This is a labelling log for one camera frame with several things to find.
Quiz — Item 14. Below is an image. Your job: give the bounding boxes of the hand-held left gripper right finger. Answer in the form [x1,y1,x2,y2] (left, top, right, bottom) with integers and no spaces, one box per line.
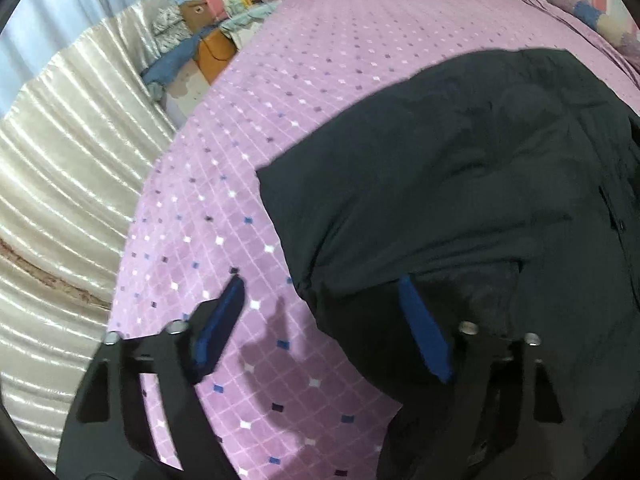
[380,275,583,480]

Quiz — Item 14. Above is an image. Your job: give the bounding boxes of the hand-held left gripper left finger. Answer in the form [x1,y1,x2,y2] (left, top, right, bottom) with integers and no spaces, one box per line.
[56,267,246,480]

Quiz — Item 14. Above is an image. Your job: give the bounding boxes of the black and cream jacket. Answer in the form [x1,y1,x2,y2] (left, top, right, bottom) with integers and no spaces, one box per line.
[256,47,640,480]

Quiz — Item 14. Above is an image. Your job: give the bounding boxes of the cream striped satin curtain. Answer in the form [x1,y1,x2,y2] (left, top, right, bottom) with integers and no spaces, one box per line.
[0,0,193,471]

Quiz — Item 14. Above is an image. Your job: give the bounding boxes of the purple diamond-print bed sheet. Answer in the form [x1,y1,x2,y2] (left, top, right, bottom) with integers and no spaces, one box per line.
[107,0,640,480]

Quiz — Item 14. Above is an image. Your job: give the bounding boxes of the blue cloth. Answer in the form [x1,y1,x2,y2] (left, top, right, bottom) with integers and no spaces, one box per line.
[141,25,221,101]

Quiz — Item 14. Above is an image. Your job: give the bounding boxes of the orange wooden cabinet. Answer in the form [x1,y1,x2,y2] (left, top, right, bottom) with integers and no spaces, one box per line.
[196,27,238,86]

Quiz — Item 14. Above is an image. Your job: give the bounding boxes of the light teal cloth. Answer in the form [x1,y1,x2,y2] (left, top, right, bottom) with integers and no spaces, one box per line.
[222,2,281,33]

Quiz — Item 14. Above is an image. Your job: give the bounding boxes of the cardboard box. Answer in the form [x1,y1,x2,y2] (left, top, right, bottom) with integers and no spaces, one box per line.
[180,0,216,36]

